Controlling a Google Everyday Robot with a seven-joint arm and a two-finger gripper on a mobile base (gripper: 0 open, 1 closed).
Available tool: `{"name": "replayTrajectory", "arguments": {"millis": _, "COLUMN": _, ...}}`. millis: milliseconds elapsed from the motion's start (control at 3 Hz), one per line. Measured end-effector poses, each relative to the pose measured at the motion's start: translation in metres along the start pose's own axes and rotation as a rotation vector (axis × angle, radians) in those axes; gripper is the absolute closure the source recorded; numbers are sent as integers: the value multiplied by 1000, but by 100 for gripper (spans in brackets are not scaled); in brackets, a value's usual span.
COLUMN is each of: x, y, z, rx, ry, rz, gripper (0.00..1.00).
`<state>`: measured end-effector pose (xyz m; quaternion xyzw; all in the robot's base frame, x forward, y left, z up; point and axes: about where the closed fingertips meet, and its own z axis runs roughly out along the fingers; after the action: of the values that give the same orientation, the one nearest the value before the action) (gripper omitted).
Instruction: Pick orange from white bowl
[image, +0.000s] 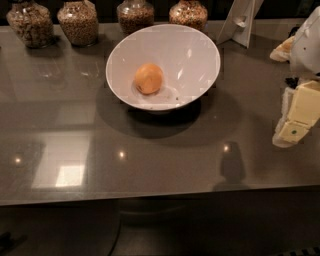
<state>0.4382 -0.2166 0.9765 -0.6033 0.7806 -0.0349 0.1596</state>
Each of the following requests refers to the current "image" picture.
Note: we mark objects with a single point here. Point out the glass jar of mixed snacks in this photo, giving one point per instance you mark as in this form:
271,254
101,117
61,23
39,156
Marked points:
191,13

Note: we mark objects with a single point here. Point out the glass jar of dark seeds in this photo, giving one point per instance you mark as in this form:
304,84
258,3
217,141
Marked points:
134,15

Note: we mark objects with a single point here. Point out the white tilted bowl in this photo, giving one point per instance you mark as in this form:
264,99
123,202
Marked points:
189,59

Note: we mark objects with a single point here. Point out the white folded card stand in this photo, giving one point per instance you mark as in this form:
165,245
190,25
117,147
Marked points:
239,22

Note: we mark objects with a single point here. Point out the glass jar of grains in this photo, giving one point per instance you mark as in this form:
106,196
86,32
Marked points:
79,22

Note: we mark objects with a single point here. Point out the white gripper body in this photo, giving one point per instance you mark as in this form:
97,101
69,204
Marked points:
307,50

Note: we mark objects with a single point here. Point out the orange fruit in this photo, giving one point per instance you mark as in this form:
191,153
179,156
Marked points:
148,78

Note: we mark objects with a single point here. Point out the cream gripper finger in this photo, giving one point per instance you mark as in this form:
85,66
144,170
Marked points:
282,52
300,112

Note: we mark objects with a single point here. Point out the glass jar of nuts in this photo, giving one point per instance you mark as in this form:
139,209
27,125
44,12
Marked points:
31,22

